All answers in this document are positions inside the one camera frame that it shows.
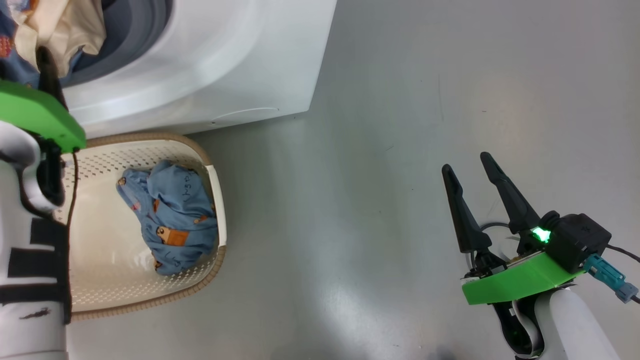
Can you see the teal right camera connector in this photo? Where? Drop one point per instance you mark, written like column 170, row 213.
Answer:
column 607, row 277

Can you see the cream perforated laundry basket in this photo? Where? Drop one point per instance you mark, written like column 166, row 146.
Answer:
column 110, row 260

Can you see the round white filter cover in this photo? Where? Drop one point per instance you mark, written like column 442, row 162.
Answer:
column 245, row 114

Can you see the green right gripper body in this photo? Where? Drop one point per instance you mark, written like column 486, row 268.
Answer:
column 520, row 282

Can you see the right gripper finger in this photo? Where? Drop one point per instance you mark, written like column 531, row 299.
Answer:
column 515, row 205
column 470, row 225

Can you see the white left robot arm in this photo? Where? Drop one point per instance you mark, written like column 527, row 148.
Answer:
column 25, row 300

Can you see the grey rubber door gasket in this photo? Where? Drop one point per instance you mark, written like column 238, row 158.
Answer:
column 140, row 30

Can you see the cream printed garment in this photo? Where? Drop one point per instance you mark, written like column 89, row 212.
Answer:
column 60, row 30

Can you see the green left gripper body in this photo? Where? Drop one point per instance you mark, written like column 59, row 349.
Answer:
column 35, row 112

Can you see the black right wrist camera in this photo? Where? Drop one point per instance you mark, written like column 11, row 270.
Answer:
column 575, row 240

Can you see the blue denim garment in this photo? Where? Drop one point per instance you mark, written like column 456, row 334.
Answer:
column 170, row 215

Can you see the white front-load washing machine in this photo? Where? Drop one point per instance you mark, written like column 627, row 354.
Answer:
column 200, row 60

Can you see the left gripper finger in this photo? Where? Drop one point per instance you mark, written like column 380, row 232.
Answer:
column 50, row 75

